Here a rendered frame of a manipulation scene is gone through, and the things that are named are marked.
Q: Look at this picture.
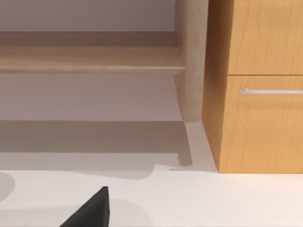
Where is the long metal handle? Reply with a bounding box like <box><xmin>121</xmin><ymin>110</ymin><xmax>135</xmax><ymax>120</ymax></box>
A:
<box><xmin>239</xmin><ymin>87</ymin><xmax>303</xmax><ymax>96</ymax></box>

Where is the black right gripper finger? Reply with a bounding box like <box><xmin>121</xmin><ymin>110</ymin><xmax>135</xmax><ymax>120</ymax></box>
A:
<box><xmin>59</xmin><ymin>186</ymin><xmax>111</xmax><ymax>227</ymax></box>

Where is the wooden drawer front with handle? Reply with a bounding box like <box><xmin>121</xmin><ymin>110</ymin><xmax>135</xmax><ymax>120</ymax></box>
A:
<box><xmin>219</xmin><ymin>75</ymin><xmax>303</xmax><ymax>175</ymax></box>

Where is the orange wooden cupboard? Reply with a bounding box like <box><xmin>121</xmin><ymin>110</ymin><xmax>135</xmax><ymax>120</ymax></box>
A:
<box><xmin>202</xmin><ymin>0</ymin><xmax>303</xmax><ymax>175</ymax></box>

